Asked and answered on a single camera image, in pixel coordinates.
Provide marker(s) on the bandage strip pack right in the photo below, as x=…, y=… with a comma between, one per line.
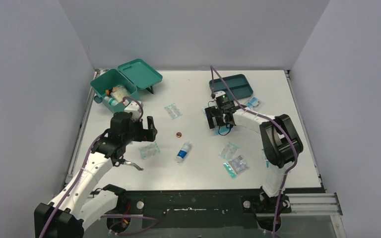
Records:
x=228, y=151

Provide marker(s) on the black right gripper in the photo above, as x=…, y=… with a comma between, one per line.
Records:
x=211, y=111

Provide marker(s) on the dark teal divided tray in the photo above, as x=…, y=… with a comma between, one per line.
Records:
x=238, y=84

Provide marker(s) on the blue packet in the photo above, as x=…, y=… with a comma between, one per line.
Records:
x=254, y=103

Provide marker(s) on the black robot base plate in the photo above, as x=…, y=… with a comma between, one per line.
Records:
x=246, y=208

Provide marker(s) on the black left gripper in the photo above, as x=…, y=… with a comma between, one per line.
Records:
x=143, y=132

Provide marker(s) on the blue cotton swab bag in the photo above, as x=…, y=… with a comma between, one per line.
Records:
x=220, y=128

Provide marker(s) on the blue white bandage roll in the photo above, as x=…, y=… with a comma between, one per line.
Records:
x=183, y=152

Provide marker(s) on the small white plastic bottle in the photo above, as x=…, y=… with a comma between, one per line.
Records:
x=110, y=100

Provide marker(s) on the yellowish gauze pack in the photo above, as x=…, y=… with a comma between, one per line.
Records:
x=119, y=92

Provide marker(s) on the clear bag teal edge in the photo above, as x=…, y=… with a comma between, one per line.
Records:
x=236, y=166

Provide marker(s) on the bandage strip pack upper centre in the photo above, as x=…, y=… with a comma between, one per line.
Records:
x=173, y=111

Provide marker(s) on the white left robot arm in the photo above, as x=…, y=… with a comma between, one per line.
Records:
x=69, y=213

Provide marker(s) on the black handled bandage scissors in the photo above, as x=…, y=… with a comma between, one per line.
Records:
x=129, y=163

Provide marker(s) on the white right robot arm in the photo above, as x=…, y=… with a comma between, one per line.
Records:
x=280, y=141

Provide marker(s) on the teal packet under right arm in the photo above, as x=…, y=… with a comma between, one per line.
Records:
x=265, y=159

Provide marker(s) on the teal medicine kit box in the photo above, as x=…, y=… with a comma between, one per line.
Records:
x=134, y=75

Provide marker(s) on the bandage strip pack near scissors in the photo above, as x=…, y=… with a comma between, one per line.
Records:
x=149, y=150

